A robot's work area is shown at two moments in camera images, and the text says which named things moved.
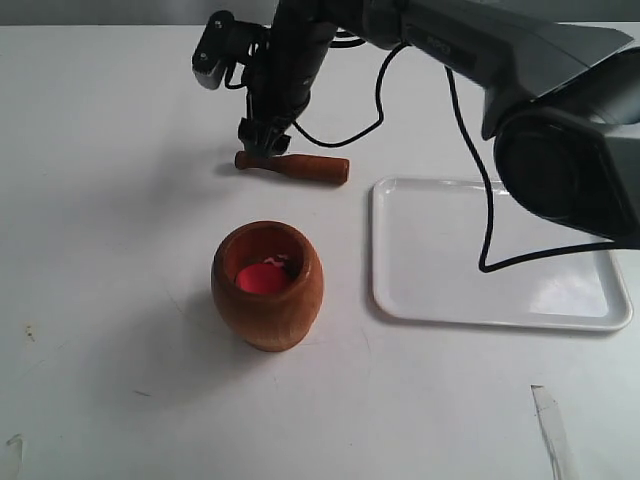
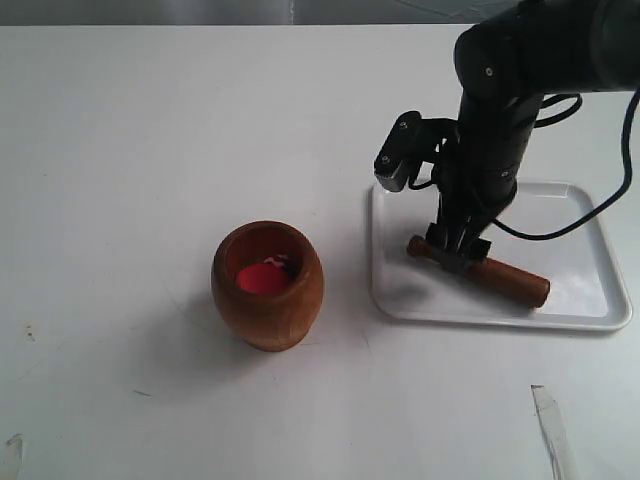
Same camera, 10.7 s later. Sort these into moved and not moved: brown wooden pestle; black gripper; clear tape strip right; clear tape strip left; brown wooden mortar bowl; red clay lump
Moved: brown wooden pestle; black gripper
Not moved: brown wooden mortar bowl; clear tape strip right; red clay lump; clear tape strip left
